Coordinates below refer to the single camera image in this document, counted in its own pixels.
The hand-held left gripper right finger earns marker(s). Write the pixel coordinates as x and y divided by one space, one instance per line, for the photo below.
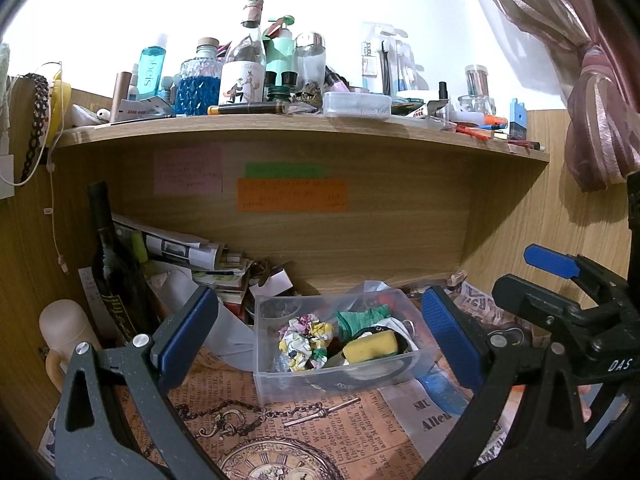
450 340

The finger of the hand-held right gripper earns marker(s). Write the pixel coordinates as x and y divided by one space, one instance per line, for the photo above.
550 260
535 305

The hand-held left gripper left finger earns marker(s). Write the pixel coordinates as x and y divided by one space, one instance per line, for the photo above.
187 335

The yellow sponge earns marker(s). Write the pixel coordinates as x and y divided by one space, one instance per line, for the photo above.
370 347

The green cloth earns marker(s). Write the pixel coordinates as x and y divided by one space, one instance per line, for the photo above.
360 322

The clear plastic box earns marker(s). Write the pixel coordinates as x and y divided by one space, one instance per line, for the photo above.
280 360

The floral scrunchie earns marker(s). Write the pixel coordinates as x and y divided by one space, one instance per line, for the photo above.
305 342

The person's right hand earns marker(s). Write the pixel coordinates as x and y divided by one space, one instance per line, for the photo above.
586 402

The white paper sheet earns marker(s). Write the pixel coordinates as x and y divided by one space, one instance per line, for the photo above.
220 335

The stack of newspapers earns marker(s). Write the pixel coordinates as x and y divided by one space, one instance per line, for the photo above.
190 250

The dark wine bottle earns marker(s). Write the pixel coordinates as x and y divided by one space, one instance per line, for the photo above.
117 280

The clear tape roll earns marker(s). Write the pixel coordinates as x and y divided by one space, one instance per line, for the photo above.
275 308

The small cardboard box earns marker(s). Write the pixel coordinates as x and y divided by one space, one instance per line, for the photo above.
272 282

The green highlighter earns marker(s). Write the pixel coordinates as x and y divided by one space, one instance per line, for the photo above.
139 247

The wooden desk shelf unit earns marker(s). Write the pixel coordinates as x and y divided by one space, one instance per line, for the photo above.
380 240

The pale pink mug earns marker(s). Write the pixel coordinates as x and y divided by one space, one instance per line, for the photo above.
65 330

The blue plastic block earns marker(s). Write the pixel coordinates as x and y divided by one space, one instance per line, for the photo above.
518 120

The orange marker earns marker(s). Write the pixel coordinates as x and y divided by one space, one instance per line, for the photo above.
495 121

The red pen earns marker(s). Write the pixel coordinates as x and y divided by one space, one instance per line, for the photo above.
472 131

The pink curtain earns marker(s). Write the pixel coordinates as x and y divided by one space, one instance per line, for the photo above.
595 110

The vintage newspaper print cover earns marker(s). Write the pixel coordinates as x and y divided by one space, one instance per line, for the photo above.
310 445

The pink sticky note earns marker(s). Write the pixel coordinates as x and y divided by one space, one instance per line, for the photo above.
187 170

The clear glass cup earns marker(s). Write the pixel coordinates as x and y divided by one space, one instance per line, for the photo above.
477 105

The orange sticky note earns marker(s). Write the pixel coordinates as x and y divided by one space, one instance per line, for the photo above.
292 194

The green sticky note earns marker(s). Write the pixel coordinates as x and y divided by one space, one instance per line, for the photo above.
282 170

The clear tube of copper sticks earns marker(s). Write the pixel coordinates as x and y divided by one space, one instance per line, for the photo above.
476 80

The brown pen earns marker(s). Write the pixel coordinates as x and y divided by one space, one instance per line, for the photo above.
247 108

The white charger plug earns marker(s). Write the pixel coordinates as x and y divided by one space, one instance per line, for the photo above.
6 177

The glass bottle with blue beads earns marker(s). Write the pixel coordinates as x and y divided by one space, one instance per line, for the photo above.
200 87

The white lidded plastic container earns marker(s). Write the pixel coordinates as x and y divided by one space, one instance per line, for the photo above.
356 104

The cardboard tube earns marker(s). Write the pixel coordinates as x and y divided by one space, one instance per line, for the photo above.
120 95

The small white spray bottle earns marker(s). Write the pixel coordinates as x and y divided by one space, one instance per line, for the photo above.
133 85

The blue mouthwash bottle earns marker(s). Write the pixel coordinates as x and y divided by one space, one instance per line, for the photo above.
152 75

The yellow headband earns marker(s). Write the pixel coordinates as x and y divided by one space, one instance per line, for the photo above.
61 105

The clear labelled wine bottle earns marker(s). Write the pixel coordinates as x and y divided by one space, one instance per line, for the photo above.
242 77

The small dark green bottle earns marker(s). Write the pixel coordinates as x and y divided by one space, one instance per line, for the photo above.
287 85
271 85

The black beaded headband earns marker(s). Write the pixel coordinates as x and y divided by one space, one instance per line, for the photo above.
39 110

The mint green pump bottle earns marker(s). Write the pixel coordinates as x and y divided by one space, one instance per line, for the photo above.
280 55

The clear bottle with silver cap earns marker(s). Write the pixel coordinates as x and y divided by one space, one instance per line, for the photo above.
310 62

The white fluffy headband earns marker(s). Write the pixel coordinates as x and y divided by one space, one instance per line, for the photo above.
4 85

